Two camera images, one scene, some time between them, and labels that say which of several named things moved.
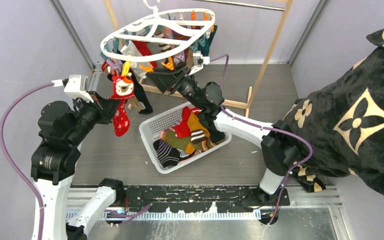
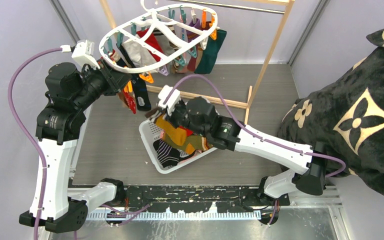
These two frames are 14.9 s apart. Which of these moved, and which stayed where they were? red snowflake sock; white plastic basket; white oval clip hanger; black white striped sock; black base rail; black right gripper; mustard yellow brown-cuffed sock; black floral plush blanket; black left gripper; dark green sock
Moved: black right gripper; red snowflake sock; white oval clip hanger; mustard yellow brown-cuffed sock; dark green sock; black left gripper
Stayed: black white striped sock; black floral plush blanket; black base rail; white plastic basket
